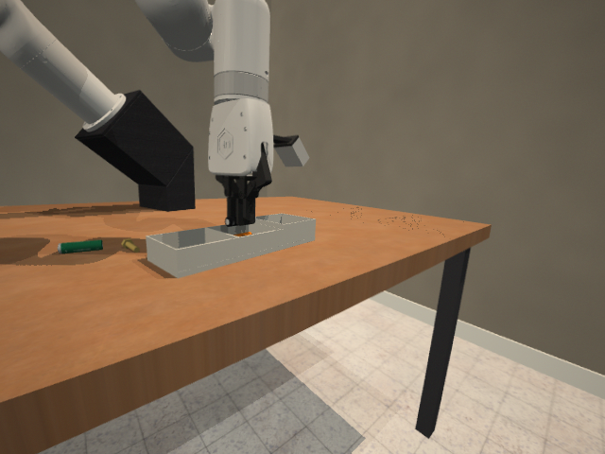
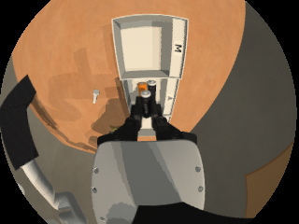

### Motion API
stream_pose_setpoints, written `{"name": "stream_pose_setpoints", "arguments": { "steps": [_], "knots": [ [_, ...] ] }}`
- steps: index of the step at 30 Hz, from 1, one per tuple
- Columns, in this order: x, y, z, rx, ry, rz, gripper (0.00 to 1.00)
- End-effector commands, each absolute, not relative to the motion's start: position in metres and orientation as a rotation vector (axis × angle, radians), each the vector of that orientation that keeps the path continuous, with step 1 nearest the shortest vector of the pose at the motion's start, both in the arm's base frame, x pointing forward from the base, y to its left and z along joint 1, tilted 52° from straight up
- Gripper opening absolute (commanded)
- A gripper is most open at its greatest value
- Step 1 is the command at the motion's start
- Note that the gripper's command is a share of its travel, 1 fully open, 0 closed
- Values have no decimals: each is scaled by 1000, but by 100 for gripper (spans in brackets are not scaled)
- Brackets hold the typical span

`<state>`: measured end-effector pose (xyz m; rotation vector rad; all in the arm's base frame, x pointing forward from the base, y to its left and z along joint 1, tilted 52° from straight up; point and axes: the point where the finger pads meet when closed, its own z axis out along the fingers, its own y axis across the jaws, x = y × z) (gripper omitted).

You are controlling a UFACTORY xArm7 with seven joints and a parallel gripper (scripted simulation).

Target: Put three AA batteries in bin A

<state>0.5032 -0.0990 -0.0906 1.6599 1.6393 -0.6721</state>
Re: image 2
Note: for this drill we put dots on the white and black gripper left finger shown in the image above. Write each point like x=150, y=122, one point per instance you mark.
x=129, y=130

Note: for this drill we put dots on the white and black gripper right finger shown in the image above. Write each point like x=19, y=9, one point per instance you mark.
x=166, y=131

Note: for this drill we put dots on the black battery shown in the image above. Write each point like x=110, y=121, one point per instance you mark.
x=145, y=102
x=152, y=87

